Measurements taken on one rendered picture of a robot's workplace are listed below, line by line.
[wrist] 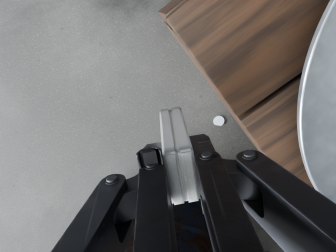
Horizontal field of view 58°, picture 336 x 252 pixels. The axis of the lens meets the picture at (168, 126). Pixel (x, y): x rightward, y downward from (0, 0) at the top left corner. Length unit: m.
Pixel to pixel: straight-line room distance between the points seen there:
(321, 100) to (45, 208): 0.62
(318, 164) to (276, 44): 0.10
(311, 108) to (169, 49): 0.38
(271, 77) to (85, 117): 0.44
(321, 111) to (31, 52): 0.50
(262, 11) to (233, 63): 0.04
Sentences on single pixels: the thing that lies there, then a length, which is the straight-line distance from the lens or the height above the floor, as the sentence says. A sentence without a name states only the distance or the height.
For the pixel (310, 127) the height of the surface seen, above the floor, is 0.37.
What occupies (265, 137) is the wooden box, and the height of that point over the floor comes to 0.35.
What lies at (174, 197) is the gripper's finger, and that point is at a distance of 0.16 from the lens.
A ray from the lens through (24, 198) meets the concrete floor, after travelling 0.74.
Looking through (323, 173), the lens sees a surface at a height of 0.37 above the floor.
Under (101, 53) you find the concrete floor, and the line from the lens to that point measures 0.58.
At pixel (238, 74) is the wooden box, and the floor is 0.35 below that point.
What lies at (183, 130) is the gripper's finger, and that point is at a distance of 0.17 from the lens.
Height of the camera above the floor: 0.57
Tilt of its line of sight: 69 degrees down
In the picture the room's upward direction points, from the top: 172 degrees clockwise
